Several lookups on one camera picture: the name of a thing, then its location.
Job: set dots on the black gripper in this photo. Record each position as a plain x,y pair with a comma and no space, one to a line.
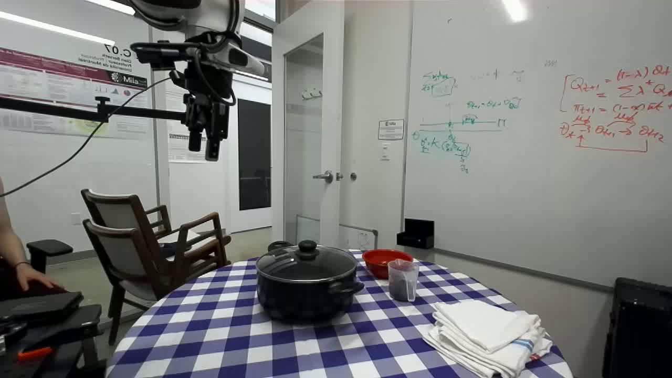
205,91

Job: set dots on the glass pot lid black knob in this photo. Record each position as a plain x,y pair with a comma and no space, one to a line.
306,262

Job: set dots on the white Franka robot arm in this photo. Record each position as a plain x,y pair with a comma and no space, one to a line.
210,15

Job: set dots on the person's forearm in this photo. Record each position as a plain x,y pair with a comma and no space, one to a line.
8,238

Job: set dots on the black cooking pot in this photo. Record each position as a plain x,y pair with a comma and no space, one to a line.
305,300

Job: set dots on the person's hand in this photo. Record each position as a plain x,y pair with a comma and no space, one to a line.
33,275

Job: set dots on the dark window pane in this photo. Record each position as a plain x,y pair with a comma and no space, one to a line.
254,153

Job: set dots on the dark wooden armchair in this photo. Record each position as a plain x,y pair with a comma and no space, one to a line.
118,211
139,259

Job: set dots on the black boom pole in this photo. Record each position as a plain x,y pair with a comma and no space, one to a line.
63,108

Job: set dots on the white door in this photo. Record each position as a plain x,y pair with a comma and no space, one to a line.
373,106

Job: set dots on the black padded armrest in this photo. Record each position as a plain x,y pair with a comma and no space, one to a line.
48,246

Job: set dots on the blue white checkered tablecloth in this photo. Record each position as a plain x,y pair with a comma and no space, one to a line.
231,336

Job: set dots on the red bowl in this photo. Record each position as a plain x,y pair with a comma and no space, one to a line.
380,261

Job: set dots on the small black box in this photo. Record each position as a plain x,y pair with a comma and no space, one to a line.
415,233

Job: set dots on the black equipment base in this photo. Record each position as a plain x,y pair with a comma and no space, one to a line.
48,322

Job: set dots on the clear plastic cup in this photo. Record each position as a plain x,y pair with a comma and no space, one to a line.
401,284

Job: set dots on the white whiteboard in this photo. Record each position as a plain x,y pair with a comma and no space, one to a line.
526,202

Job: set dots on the folded white towel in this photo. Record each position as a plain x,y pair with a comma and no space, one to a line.
484,331

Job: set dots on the black cabinet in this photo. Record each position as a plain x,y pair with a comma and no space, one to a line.
640,327

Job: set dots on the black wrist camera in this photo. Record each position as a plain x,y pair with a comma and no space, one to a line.
164,52

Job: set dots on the wall poster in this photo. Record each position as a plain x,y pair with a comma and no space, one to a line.
63,85

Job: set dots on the small white wall sign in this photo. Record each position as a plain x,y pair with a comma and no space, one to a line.
391,129

